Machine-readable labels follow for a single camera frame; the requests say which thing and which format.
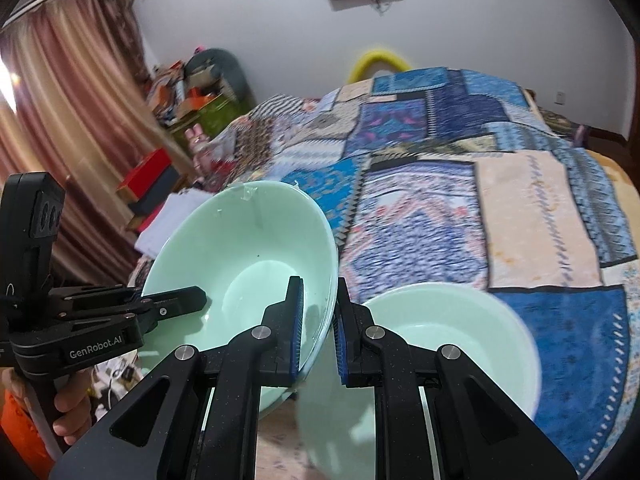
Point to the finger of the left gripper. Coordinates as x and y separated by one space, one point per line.
96 326
150 295

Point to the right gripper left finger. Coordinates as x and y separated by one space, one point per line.
195 415

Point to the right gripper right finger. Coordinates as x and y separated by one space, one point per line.
437 414

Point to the left hand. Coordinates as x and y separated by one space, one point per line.
72 401

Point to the white folded cloth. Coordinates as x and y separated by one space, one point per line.
173 213

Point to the dark blue box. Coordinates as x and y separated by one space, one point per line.
157 193

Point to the red box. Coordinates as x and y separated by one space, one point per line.
139 180

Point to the pink bunny toy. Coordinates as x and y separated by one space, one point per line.
198 144

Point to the striped brown curtain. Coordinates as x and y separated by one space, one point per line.
81 115

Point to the green storage box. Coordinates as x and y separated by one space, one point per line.
212 114

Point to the patchwork patterned bedspread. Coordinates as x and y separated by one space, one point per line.
459 217

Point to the grey neck pillow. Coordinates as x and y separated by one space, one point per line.
216 71

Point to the yellow foam hoop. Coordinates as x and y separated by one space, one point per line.
376 58

